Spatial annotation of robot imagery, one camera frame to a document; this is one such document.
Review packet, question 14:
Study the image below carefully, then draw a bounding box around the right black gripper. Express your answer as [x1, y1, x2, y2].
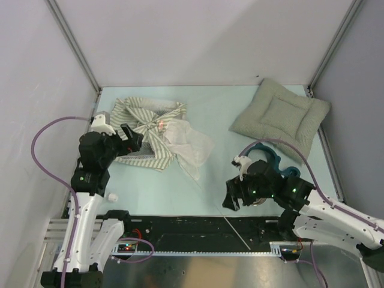
[223, 173, 274, 211]

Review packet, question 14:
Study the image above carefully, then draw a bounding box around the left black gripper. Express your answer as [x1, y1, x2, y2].
[100, 124, 143, 167]

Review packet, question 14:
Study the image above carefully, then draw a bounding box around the striped green white pet tent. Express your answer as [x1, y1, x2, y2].
[110, 97, 214, 181]

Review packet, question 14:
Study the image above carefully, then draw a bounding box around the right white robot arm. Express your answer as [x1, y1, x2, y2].
[223, 156, 383, 272]

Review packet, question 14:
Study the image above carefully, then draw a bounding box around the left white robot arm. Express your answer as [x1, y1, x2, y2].
[40, 124, 143, 287]

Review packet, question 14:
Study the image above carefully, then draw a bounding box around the stainless steel bowl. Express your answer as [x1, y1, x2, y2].
[251, 198, 266, 206]

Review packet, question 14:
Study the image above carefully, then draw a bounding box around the teal double bowl stand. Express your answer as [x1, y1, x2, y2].
[244, 143, 301, 177]

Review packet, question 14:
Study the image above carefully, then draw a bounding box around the green checked cushion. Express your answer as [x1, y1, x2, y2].
[229, 78, 331, 164]

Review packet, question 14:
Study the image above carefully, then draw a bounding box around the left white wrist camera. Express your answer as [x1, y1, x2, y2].
[90, 111, 116, 136]

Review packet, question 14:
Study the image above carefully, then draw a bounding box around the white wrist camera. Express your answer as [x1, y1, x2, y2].
[90, 111, 116, 136]
[232, 155, 253, 181]

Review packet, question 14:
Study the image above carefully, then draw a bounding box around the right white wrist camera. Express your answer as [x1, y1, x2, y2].
[232, 155, 253, 181]

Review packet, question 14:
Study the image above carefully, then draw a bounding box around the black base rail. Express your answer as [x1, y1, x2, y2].
[98, 214, 301, 254]

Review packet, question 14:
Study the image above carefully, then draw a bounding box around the white slotted cable duct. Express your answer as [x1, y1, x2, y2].
[111, 243, 302, 258]

